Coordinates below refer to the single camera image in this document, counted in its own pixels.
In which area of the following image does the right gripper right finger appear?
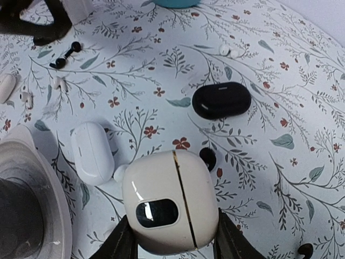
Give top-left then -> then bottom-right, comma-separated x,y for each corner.
214,209 -> 265,259

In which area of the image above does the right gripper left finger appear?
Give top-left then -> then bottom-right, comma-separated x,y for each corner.
95,215 -> 138,259

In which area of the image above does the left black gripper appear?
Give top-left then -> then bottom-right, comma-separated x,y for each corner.
1,1 -> 72,46

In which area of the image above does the cream earbud case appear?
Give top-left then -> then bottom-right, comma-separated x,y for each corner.
122,150 -> 219,255
0,73 -> 16,104

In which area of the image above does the black oval earbud case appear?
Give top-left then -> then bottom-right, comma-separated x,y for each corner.
191,82 -> 252,120

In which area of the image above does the black stem earbud pair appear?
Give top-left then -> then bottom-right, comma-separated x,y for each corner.
49,42 -> 81,70

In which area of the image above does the white ribbed vase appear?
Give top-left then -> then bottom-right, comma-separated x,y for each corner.
62,0 -> 94,25

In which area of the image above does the white clip earbud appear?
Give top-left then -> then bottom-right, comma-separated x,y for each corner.
113,165 -> 128,182

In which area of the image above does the white stem earbud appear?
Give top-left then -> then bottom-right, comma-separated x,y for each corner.
53,77 -> 68,93

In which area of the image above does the black clip earbud upper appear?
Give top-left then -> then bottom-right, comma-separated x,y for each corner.
297,243 -> 314,259

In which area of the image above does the black clip earbud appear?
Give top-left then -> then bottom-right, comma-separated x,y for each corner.
199,147 -> 217,172
297,243 -> 314,259

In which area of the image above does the black clip earbud lower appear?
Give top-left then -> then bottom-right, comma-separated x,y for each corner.
199,147 -> 217,172

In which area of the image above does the dark glass mug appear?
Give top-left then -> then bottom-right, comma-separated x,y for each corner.
1,179 -> 44,258

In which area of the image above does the grey ceramic plate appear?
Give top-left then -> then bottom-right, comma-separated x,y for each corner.
1,125 -> 72,258

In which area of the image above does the teal vase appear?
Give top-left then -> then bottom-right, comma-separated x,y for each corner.
153,0 -> 201,9

